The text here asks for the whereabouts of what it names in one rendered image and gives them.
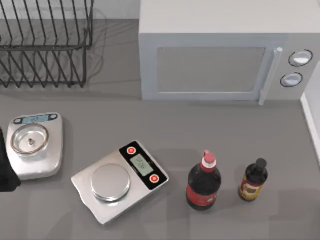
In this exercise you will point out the pale microwave oven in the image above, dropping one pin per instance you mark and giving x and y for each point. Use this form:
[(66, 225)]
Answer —
[(210, 30)]

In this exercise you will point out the dark bottle with black cap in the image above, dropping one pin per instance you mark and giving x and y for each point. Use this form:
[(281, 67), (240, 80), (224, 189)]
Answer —
[(253, 182)]

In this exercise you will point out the silver scale with bowl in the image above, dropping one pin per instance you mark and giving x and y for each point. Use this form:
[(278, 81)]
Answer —
[(37, 155)]

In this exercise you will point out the silver scale with black panel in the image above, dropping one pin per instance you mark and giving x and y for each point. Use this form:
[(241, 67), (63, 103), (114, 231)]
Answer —
[(117, 180)]

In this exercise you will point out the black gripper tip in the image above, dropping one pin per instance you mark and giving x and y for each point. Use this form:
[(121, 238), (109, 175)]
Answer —
[(6, 170)]

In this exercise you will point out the dark bottle with red cap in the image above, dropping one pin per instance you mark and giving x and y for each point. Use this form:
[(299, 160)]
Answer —
[(203, 185)]

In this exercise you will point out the small microwave knob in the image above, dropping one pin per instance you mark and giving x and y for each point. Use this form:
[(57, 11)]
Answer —
[(291, 80)]

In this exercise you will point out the large microwave knob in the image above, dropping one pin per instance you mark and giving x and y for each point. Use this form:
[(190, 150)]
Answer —
[(300, 57)]

